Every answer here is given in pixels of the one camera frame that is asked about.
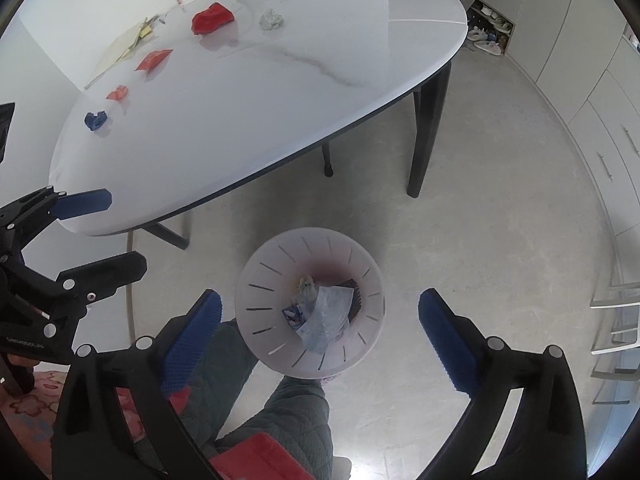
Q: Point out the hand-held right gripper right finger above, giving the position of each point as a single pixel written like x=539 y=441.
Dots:
x=450 y=345

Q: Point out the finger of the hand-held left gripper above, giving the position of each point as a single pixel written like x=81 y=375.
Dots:
x=82 y=203
x=105 y=272

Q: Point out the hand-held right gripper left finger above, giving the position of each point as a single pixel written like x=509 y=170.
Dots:
x=192 y=340

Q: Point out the blue wrapper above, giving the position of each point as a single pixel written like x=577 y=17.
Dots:
x=96 y=120

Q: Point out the blue white carton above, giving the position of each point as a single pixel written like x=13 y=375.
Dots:
x=292 y=315

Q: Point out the white slotted waste bin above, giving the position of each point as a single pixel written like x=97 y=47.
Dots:
x=270 y=270

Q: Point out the black foam net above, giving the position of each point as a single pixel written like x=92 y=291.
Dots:
x=354 y=300

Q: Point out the pink paper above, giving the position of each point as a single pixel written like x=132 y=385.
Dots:
x=118 y=93

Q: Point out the yellow paper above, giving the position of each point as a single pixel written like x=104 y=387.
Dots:
x=306 y=285

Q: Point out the blue face mask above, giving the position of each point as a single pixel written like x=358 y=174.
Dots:
x=325 y=317

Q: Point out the orange snack packet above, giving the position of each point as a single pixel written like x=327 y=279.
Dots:
x=154 y=59

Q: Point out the red paper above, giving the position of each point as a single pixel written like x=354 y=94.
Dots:
x=212 y=19

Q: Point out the small white plastic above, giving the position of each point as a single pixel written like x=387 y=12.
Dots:
x=271 y=20

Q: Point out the person's left hand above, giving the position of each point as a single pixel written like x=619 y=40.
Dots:
x=22 y=360

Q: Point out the person's left leg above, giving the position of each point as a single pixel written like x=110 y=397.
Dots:
x=220 y=370

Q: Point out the person's leg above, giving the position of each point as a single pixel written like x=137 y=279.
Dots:
x=220 y=370
x=295 y=420

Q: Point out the black table leg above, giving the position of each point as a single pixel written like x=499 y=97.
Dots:
x=425 y=130
x=327 y=160
x=170 y=232

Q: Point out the pink floral cushion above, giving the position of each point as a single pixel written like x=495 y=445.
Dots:
x=35 y=410

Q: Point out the person's right leg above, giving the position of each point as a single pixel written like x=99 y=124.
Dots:
x=295 y=420

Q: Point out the red plastic stool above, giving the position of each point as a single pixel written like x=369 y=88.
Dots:
x=260 y=455

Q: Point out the open notebook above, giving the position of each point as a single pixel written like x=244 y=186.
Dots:
x=120 y=47

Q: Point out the white metal rack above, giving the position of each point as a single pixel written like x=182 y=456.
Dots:
x=615 y=305

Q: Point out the grey drawer cabinet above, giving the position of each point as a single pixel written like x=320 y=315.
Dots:
x=605 y=135

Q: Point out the pair of white sneakers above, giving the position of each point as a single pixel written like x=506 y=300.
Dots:
x=485 y=42

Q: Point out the grey tall cabinet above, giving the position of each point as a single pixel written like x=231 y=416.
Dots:
x=540 y=10

